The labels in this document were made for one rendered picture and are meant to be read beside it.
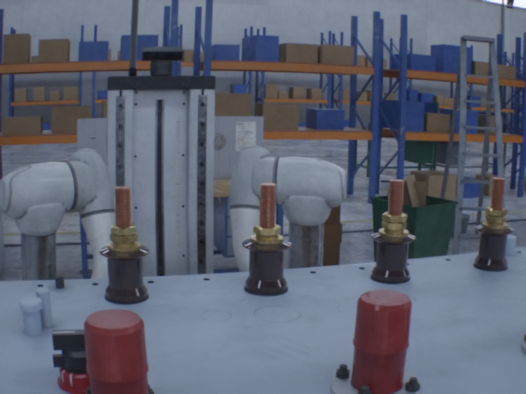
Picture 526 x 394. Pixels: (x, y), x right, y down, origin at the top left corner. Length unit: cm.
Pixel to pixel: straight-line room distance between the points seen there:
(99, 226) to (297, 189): 54
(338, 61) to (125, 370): 900
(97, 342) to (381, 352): 34
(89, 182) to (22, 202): 20
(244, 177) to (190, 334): 81
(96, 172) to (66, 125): 720
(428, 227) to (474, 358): 452
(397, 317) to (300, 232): 104
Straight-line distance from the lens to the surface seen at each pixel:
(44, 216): 162
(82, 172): 166
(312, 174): 171
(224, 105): 911
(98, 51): 877
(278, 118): 932
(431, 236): 551
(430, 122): 1048
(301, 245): 179
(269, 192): 116
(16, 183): 159
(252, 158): 175
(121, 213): 112
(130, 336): 68
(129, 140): 195
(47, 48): 880
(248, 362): 90
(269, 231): 117
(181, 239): 207
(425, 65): 1023
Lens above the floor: 175
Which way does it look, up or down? 10 degrees down
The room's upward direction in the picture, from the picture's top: 1 degrees clockwise
